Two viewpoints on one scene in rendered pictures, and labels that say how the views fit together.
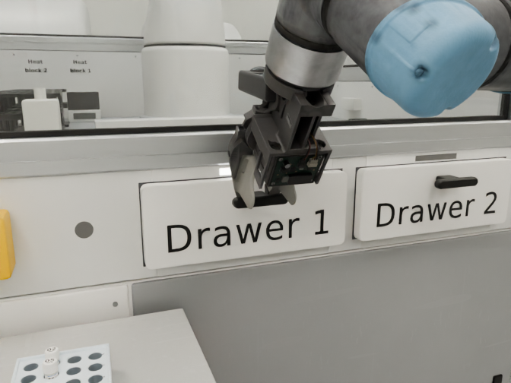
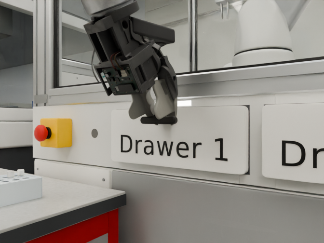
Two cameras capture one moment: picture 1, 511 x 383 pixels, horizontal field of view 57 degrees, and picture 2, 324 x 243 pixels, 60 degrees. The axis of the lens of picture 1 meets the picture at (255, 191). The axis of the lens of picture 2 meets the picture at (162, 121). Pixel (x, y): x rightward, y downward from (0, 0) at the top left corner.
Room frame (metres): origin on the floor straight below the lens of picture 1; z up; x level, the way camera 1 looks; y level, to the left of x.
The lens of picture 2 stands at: (0.30, -0.41, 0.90)
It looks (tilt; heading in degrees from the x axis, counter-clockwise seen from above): 0 degrees down; 54
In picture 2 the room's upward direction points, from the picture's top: straight up
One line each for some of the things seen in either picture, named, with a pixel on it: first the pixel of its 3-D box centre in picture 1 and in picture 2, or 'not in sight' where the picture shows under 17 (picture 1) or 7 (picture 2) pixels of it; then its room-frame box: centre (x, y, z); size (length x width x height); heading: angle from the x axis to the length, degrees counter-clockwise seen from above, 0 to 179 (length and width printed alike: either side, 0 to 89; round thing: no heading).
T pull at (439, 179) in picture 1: (450, 181); not in sight; (0.70, -0.30, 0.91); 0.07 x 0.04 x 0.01; 110
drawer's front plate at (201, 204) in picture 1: (250, 216); (169, 137); (0.62, 0.01, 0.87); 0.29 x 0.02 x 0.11; 110
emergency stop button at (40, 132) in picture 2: not in sight; (42, 133); (0.46, 0.30, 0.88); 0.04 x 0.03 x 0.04; 110
